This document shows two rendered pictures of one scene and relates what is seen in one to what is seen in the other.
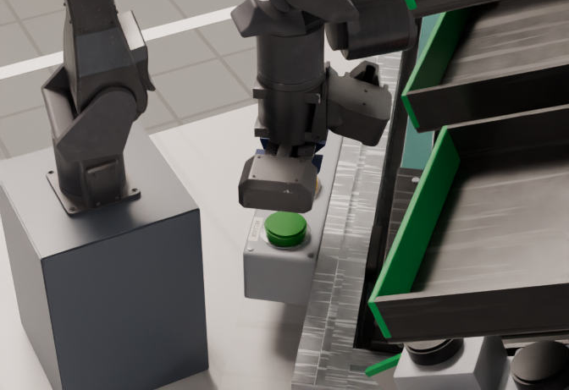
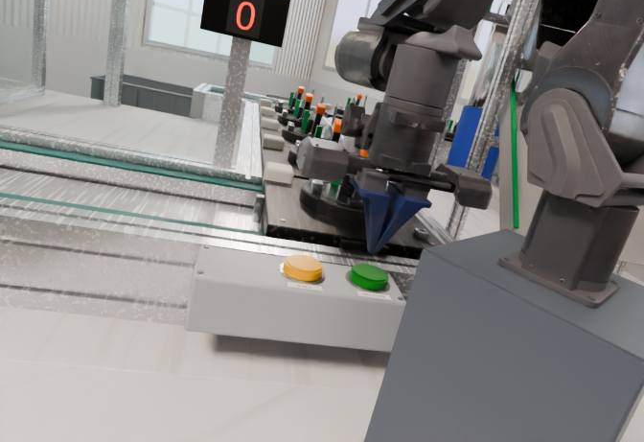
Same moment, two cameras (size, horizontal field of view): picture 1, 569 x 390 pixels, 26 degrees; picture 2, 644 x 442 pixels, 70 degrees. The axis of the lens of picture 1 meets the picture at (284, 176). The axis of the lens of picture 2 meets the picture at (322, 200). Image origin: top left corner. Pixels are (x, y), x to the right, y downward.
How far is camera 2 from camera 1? 1.28 m
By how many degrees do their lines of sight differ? 95
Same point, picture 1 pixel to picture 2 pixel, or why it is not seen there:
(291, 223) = (369, 268)
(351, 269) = (386, 259)
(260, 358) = not seen: hidden behind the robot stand
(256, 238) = (386, 295)
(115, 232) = not seen: hidden behind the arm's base
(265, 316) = (361, 373)
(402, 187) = (293, 225)
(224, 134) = (25, 429)
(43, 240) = not seen: outside the picture
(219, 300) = (356, 407)
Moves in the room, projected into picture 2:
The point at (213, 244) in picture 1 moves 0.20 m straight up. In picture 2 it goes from (276, 419) to (325, 210)
